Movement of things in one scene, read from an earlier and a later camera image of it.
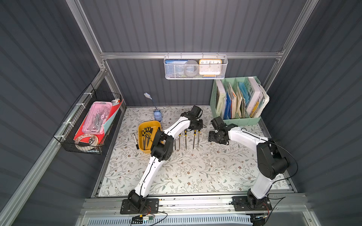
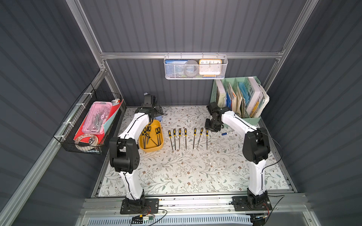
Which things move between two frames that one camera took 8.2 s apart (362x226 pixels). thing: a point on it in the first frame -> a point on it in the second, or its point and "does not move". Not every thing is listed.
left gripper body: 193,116 -> 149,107
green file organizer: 236,100 does not move
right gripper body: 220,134 -> 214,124
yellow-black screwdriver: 185,135 -> 179,135
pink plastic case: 97,117 does not move
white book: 256,96 does not move
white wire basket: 195,67 does not move
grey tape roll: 191,68 does not move
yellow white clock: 209,68 does not move
